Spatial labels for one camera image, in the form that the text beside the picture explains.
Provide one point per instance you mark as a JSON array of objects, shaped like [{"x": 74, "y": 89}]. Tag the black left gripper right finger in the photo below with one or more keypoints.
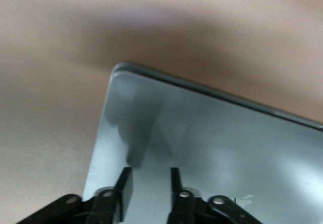
[{"x": 184, "y": 206}]

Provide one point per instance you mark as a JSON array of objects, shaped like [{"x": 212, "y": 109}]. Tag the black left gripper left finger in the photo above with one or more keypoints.
[{"x": 121, "y": 193}]

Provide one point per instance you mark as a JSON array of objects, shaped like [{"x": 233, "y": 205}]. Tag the grey laptop with black keyboard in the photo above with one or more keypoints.
[{"x": 207, "y": 143}]

